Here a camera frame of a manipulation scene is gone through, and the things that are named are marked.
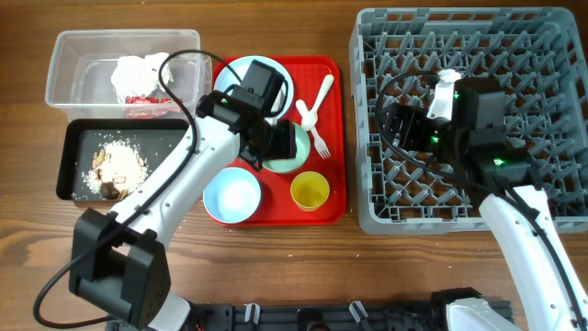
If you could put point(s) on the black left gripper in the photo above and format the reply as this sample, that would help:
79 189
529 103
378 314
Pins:
287 147

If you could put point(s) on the green bowl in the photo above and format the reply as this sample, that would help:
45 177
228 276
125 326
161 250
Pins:
287 166

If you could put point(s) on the light blue plate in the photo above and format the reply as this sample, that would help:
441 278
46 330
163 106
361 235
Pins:
229 76

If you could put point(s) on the cream plastic spoon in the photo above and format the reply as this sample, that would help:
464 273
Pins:
317 103

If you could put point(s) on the pink plastic fork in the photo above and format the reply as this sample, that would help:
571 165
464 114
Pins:
318 142

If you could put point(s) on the yellow plastic cup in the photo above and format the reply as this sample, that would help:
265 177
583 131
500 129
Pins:
309 190

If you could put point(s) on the grey dishwasher rack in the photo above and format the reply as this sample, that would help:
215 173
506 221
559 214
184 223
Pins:
536 55

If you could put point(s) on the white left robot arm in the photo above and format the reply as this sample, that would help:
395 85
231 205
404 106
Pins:
119 258

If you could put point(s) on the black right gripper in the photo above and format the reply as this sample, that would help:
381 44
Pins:
415 118

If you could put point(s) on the black food waste tray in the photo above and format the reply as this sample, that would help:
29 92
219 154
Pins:
85 139

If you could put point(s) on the light blue bowl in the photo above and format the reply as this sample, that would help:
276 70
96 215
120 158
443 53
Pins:
232 196

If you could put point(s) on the clear plastic bin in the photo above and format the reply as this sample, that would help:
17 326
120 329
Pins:
83 61

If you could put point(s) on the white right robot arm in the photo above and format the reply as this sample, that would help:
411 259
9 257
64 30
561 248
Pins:
463 127

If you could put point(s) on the rice and food scraps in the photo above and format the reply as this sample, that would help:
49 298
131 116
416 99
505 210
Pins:
116 169

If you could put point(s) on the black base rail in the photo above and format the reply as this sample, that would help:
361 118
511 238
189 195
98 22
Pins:
392 316

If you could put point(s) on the red snack wrapper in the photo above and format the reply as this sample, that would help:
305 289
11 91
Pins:
149 107

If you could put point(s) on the crumpled white tissue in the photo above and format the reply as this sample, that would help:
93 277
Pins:
135 76

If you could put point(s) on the red serving tray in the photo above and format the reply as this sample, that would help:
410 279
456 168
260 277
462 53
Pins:
277 208

